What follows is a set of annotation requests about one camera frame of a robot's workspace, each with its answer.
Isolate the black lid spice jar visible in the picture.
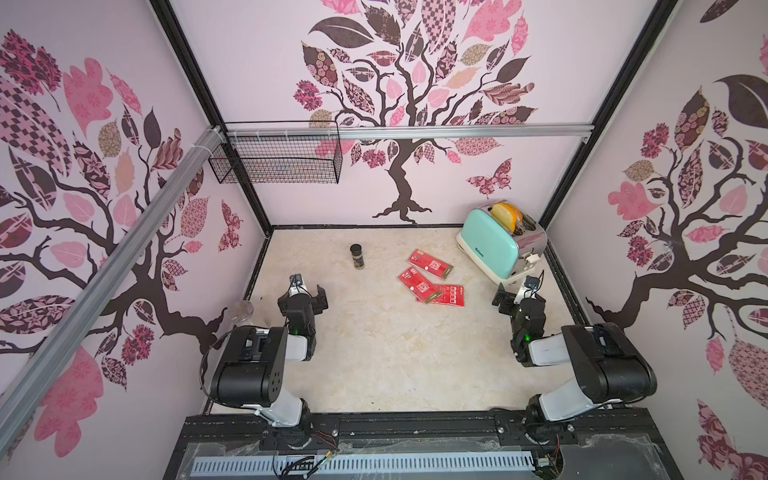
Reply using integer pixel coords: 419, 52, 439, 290
350, 244, 365, 269

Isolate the mint green toaster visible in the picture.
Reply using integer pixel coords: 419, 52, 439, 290
456, 202, 548, 288

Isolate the white slotted cable duct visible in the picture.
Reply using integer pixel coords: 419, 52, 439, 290
188, 451, 535, 479

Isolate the red ruler set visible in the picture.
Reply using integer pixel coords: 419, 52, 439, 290
429, 284, 465, 307
398, 267, 442, 303
408, 249, 453, 279

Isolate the clear plastic cup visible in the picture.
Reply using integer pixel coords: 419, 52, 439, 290
228, 300, 254, 327

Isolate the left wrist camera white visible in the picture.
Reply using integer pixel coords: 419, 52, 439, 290
288, 274, 310, 297

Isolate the aluminium rail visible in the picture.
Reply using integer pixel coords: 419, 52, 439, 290
227, 122, 594, 141
1, 126, 226, 454

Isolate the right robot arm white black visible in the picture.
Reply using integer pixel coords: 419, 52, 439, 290
492, 288, 657, 445

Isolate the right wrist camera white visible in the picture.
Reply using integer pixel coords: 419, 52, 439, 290
516, 276, 542, 303

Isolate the yellow toast slice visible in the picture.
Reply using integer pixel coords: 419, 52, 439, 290
490, 202, 523, 233

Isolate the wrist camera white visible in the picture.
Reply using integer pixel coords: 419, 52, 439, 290
288, 274, 310, 297
516, 276, 542, 303

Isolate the aluminium rail back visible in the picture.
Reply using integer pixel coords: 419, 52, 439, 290
227, 122, 594, 141

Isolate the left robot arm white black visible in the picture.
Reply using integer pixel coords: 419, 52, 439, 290
199, 287, 328, 449

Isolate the aluminium rail left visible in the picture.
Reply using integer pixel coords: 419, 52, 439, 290
1, 126, 226, 454

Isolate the black wire basket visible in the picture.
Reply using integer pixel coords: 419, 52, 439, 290
208, 120, 343, 184

